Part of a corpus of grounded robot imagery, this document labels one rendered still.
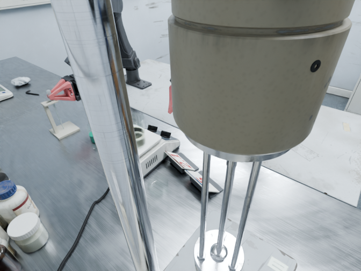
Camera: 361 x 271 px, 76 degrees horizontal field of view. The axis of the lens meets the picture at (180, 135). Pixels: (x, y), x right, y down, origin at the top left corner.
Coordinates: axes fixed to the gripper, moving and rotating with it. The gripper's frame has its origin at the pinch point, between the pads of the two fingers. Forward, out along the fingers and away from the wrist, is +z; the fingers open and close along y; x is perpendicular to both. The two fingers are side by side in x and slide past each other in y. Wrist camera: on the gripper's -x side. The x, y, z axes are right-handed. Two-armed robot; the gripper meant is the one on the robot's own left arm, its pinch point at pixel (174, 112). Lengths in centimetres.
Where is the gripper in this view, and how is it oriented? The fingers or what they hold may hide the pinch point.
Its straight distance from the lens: 68.6
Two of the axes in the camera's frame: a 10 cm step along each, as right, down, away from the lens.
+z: -4.5, 8.9, -0.9
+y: 7.9, 3.5, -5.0
